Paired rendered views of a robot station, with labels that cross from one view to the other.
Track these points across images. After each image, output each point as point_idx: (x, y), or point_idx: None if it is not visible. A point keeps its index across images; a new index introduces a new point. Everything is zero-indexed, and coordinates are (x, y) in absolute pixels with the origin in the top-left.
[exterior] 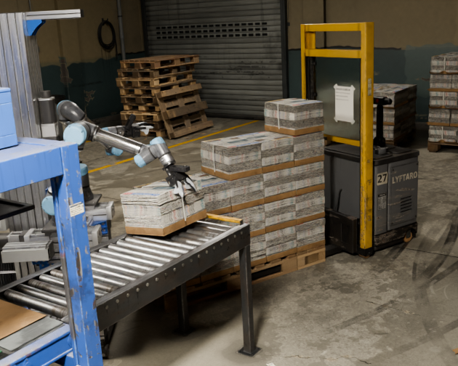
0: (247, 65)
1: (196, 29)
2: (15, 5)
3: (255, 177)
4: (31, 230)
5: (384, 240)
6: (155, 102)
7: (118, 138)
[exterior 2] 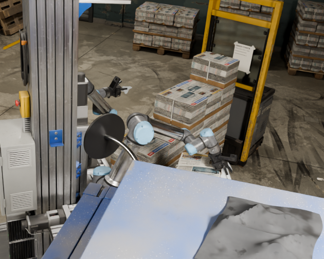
0: None
1: None
2: None
3: (200, 124)
4: (66, 208)
5: (250, 152)
6: None
7: (166, 127)
